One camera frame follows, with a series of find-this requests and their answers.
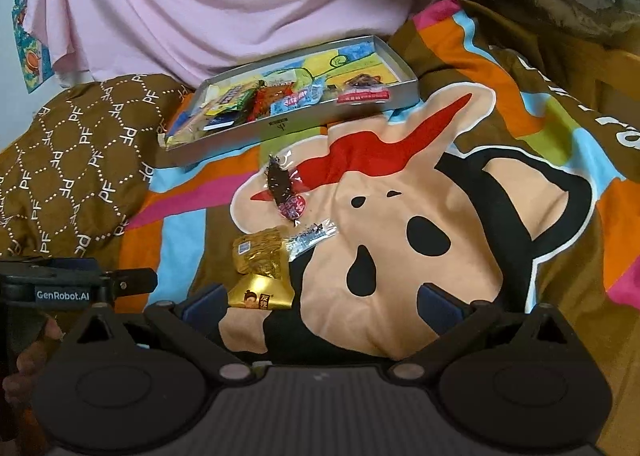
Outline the red-white snack packet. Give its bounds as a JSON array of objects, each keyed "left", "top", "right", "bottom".
[{"left": 336, "top": 88, "right": 392, "bottom": 105}]

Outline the person's left hand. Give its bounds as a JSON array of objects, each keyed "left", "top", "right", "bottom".
[{"left": 2, "top": 315, "right": 65, "bottom": 409}]

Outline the dark meat packet red label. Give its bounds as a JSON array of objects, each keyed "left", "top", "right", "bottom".
[{"left": 252, "top": 154, "right": 310, "bottom": 227}]

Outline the printed cartoon blanket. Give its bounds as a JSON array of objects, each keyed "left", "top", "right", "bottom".
[{"left": 119, "top": 0, "right": 640, "bottom": 442}]

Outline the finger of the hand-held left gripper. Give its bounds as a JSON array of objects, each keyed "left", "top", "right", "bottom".
[{"left": 107, "top": 267, "right": 159, "bottom": 297}]

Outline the blue-white printed snack packet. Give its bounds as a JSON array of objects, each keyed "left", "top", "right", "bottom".
[{"left": 271, "top": 84, "right": 325, "bottom": 117}]

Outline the white-top dried tofu packet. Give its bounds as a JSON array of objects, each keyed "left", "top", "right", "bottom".
[{"left": 246, "top": 83, "right": 282, "bottom": 123}]

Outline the small clear snack packet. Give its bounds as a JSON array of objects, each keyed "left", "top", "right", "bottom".
[{"left": 284, "top": 218, "right": 340, "bottom": 263}]

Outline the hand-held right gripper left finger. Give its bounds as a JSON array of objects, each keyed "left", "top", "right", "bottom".
[{"left": 62, "top": 282, "right": 253, "bottom": 383}]

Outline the wooden bed frame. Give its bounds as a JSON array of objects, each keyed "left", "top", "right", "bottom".
[{"left": 565, "top": 46, "right": 640, "bottom": 104}]

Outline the gold snack packet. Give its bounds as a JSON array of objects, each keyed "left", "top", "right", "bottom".
[{"left": 232, "top": 228, "right": 295, "bottom": 283}]

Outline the green-yellow striped snack packet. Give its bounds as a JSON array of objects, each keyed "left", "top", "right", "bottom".
[{"left": 206, "top": 86, "right": 262, "bottom": 117}]

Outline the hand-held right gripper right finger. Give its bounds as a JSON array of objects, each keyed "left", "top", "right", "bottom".
[{"left": 392, "top": 282, "right": 586, "bottom": 383}]

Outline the wall poster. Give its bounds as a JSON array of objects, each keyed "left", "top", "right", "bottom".
[{"left": 12, "top": 0, "right": 55, "bottom": 95}]

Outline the brown patterned pillow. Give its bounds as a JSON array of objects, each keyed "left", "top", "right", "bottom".
[{"left": 0, "top": 74, "right": 202, "bottom": 287}]

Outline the pink cloth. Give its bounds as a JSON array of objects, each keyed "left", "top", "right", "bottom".
[{"left": 24, "top": 0, "right": 453, "bottom": 90}]

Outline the clear packet with brown nuts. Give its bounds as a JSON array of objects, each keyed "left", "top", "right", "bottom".
[{"left": 341, "top": 72, "right": 387, "bottom": 91}]

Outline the gold packet with portrait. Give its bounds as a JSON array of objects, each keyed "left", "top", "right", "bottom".
[{"left": 227, "top": 273, "right": 297, "bottom": 311}]

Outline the grey tray with drawing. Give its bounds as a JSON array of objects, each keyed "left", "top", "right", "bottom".
[{"left": 162, "top": 34, "right": 419, "bottom": 153}]

